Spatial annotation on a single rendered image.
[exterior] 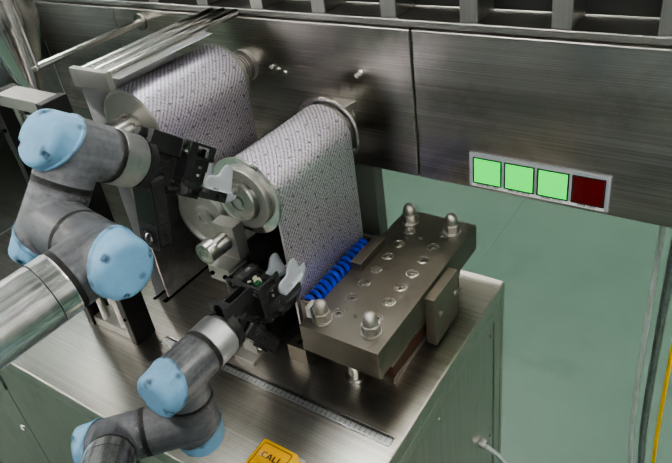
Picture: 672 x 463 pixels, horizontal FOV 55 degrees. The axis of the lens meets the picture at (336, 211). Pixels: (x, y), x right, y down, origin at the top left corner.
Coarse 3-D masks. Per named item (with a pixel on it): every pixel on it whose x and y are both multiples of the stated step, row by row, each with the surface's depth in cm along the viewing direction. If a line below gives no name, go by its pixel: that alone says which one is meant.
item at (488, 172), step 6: (474, 162) 120; (480, 162) 119; (486, 162) 118; (492, 162) 118; (474, 168) 120; (480, 168) 120; (486, 168) 119; (492, 168) 118; (498, 168) 118; (474, 174) 121; (480, 174) 120; (486, 174) 120; (492, 174) 119; (498, 174) 118; (474, 180) 122; (480, 180) 121; (486, 180) 120; (492, 180) 120; (498, 180) 119
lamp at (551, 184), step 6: (540, 174) 113; (546, 174) 113; (552, 174) 112; (558, 174) 111; (564, 174) 111; (540, 180) 114; (546, 180) 113; (552, 180) 113; (558, 180) 112; (564, 180) 111; (540, 186) 115; (546, 186) 114; (552, 186) 113; (558, 186) 113; (564, 186) 112; (540, 192) 115; (546, 192) 115; (552, 192) 114; (558, 192) 113; (564, 192) 113; (564, 198) 113
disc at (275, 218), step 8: (224, 160) 108; (232, 160) 107; (240, 160) 106; (216, 168) 111; (248, 168) 106; (256, 168) 105; (256, 176) 106; (264, 176) 105; (264, 184) 106; (272, 192) 106; (272, 200) 107; (272, 208) 108; (280, 208) 107; (272, 216) 109; (280, 216) 108; (272, 224) 110; (264, 232) 113
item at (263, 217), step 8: (336, 112) 123; (232, 168) 107; (240, 168) 107; (240, 176) 107; (248, 176) 106; (248, 184) 106; (256, 184) 105; (256, 192) 106; (264, 192) 106; (264, 200) 106; (224, 208) 114; (264, 208) 107; (232, 216) 114; (256, 216) 111; (264, 216) 109; (248, 224) 112; (256, 224) 111; (264, 224) 110
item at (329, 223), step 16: (336, 176) 121; (352, 176) 126; (320, 192) 118; (336, 192) 123; (352, 192) 128; (304, 208) 115; (320, 208) 119; (336, 208) 124; (352, 208) 129; (288, 224) 112; (304, 224) 116; (320, 224) 120; (336, 224) 125; (352, 224) 130; (288, 240) 113; (304, 240) 117; (320, 240) 121; (336, 240) 126; (352, 240) 132; (288, 256) 114; (304, 256) 118; (320, 256) 123; (336, 256) 128; (320, 272) 124; (304, 288) 120
